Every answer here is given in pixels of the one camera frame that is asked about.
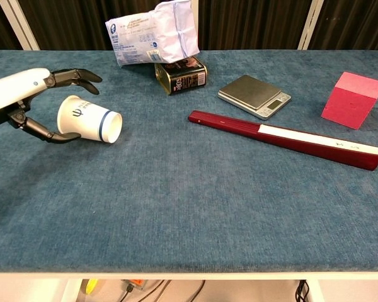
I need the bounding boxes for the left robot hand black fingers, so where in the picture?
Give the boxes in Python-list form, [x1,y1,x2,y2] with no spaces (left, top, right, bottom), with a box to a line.
[0,67,103,145]

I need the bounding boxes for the white paper cup blue band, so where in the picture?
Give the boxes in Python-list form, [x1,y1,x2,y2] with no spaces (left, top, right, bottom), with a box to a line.
[56,94,123,145]

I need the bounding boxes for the dark pleated curtain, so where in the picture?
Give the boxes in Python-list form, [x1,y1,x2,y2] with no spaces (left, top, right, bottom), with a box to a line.
[0,0,378,53]

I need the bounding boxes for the white blue plastic package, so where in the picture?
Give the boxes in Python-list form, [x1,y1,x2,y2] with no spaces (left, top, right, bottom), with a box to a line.
[105,0,201,67]

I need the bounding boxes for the dark gold tin can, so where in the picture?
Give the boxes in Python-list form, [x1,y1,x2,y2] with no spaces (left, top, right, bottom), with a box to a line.
[154,55,209,96]

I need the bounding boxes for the blue velvet table cloth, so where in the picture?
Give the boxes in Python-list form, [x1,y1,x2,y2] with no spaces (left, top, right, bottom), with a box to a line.
[0,49,378,274]

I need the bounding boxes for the yellow object under table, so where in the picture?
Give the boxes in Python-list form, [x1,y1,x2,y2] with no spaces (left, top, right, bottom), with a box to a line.
[83,278,100,296]

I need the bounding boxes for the dark red folded fan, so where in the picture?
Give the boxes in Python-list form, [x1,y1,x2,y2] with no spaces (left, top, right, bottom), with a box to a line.
[188,109,378,172]

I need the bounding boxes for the orange connector box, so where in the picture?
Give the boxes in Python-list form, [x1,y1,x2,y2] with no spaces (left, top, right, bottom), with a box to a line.
[121,279,145,292]

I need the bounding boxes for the silver digital pocket scale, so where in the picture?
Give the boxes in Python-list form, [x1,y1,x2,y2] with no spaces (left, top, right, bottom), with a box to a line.
[217,74,292,121]

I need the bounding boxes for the pink cube block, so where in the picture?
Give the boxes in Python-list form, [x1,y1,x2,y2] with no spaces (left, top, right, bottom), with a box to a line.
[321,71,378,130]

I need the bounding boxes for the white frame post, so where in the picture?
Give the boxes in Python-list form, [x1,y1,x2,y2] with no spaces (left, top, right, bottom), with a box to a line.
[190,0,200,51]
[297,0,324,50]
[0,0,40,51]

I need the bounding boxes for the black cable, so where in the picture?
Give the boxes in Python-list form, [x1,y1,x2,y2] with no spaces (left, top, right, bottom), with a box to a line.
[295,279,310,302]
[118,279,173,302]
[188,279,206,302]

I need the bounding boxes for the white table frame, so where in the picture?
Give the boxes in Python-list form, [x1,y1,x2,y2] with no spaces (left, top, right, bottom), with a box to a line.
[0,271,378,302]

